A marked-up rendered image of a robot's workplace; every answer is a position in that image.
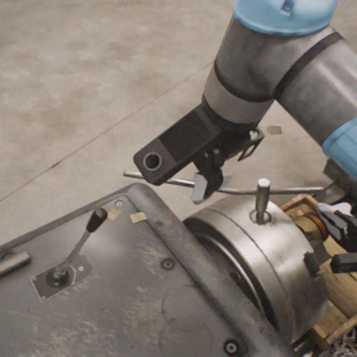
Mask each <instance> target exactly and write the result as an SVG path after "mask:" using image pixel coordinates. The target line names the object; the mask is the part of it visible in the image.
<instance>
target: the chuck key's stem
mask: <svg viewBox="0 0 357 357"><path fill-rule="evenodd" d="M270 187H271V182H270V181H269V180H267V179H261V180H258V181H257V192H258V195H256V200H255V209H256V210H257V214H256V220H264V214H265V211H266V210H267V209H268V198H269V192H270Z"/></svg>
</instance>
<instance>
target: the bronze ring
mask: <svg viewBox="0 0 357 357"><path fill-rule="evenodd" d="M292 221H293V222H294V223H295V225H296V226H297V227H298V228H299V229H300V230H301V231H310V232H311V233H312V236H313V237H314V239H315V240H316V241H323V243H324V242H325V241H326V240H327V239H328V228H327V226H326V223H325V222H324V220H323V219H322V218H321V217H320V216H319V215H317V214H315V213H311V212H309V213H305V214H303V215H298V216H296V217H295V218H293V220H292Z"/></svg>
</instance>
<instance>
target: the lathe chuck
mask: <svg viewBox="0 0 357 357"><path fill-rule="evenodd" d="M255 200H256V195H227V196H226V197H223V198H222V199H219V200H217V201H216V202H213V203H212V204H211V205H209V206H207V207H205V208H203V209H208V210H212V211H216V212H218V213H221V214H223V215H225V216H226V218H228V219H230V220H231V221H232V222H234V223H236V224H237V225H238V226H239V227H240V228H241V229H242V230H243V231H244V232H245V233H246V234H247V235H248V236H249V237H250V238H251V239H252V240H253V241H254V243H255V244H256V245H257V247H258V248H259V249H260V251H261V252H263V254H264V256H265V257H266V258H267V260H268V262H269V264H270V265H271V267H272V268H273V270H274V272H275V274H276V275H277V276H278V279H279V281H280V283H281V285H282V287H283V289H284V292H285V294H286V297H287V300H288V302H289V306H290V308H291V314H292V319H293V325H294V332H293V337H292V340H291V342H290V344H291V343H292V342H293V341H294V340H296V339H297V338H299V337H300V336H302V335H303V334H304V333H306V332H307V331H308V330H309V329H310V328H311V327H313V326H314V325H315V324H317V323H318V322H320V321H321V320H322V319H323V318H324V315H325V313H326V309H328V287H327V284H326V278H325V275H324V272H323V271H319V272H317V273H316V274H317V277H316V278H312V277H310V274H309V272H308V270H307V269H306V267H305V265H304V263H303V260H302V259H303V258H304V256H303V254H304V253H307V254H311V253H313V252H314V250H313V249H312V246H311V245H310V243H309V242H308V240H307V239H306V237H305V236H304V235H303V233H302V232H301V230H300V229H299V228H298V227H297V226H296V225H295V223H294V222H293V221H292V220H291V218H290V217H289V216H287V215H286V214H285V213H284V212H283V211H282V210H281V209H279V208H278V207H277V206H276V205H275V204H274V203H272V202H270V201H268V209H267V210H266V211H265V213H267V214H268V216H269V221H268V222H267V223H266V224H257V223H255V222H253V221H252V219H251V215H252V213H254V212H255V211H257V210H256V209H255ZM203 209H201V210H203Z"/></svg>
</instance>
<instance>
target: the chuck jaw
mask: <svg viewBox="0 0 357 357"><path fill-rule="evenodd" d="M302 233H303V235H304V236H305V237H306V239H307V240H308V242H309V243H310V245H311V246H312V249H313V250H314V252H313V253H311V254H307V253H304V254H303V256H304V258H303V259H302V260H303V263H304V265H305V267H306V269H307V270H308V272H309V274H310V277H312V278H316V277H317V274H316V273H317V272H319V271H320V268H319V267H320V266H321V265H322V264H324V263H325V262H327V261H328V260H329V259H330V257H329V255H328V253H327V250H326V247H325V245H324V243H323V241H316V240H315V239H314V237H313V236H312V233H311V232H310V231H302Z"/></svg>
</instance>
